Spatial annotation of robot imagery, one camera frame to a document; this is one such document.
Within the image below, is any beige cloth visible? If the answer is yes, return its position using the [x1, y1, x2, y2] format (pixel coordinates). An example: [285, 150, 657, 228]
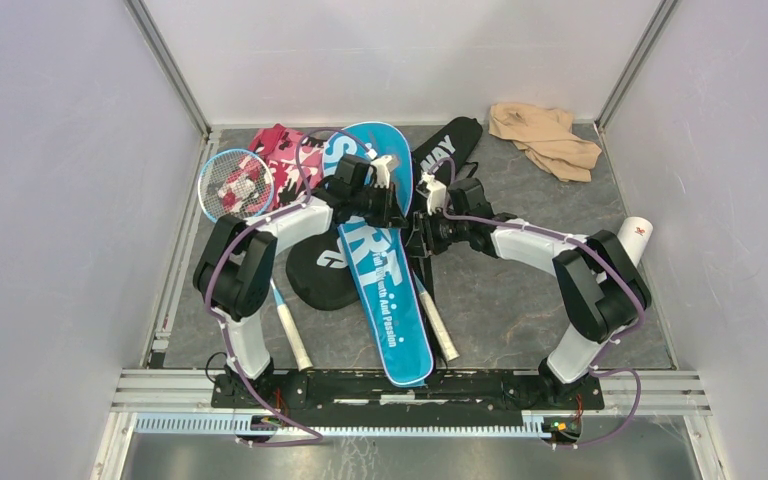
[488, 102, 602, 183]

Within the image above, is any blue frame badminton racket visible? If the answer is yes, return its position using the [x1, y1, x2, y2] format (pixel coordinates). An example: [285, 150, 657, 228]
[192, 149, 278, 380]

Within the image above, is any white shuttlecock tube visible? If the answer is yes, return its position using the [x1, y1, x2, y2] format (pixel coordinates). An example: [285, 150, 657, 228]
[617, 216, 654, 266]

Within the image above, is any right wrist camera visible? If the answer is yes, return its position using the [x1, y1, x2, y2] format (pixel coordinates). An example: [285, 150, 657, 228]
[417, 172, 447, 216]

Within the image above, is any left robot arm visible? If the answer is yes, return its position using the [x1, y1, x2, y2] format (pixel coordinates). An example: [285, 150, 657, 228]
[193, 149, 406, 408]

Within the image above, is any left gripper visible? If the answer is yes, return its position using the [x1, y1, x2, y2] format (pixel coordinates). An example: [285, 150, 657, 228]
[351, 182, 410, 230]

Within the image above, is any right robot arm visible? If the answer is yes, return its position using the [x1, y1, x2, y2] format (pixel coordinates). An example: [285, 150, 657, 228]
[406, 174, 653, 408]

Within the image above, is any black Crossway racket cover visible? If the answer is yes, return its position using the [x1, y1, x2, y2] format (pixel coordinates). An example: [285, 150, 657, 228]
[285, 116, 483, 311]

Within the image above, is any pink camouflage cloth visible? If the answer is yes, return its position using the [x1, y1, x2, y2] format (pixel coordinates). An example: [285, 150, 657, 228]
[212, 124, 325, 216]

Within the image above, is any blue Sport racket cover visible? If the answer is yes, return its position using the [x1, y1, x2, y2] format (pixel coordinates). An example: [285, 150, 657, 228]
[323, 121, 434, 388]

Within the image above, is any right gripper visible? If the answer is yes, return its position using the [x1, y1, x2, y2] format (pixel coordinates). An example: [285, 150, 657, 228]
[401, 206, 469, 259]

